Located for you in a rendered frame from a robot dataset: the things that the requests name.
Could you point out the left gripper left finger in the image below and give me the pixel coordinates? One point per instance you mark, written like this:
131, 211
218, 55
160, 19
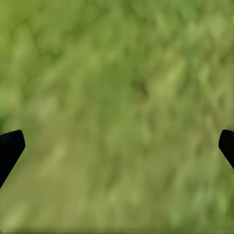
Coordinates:
12, 145

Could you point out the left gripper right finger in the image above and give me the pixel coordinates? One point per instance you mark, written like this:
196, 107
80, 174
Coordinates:
226, 145

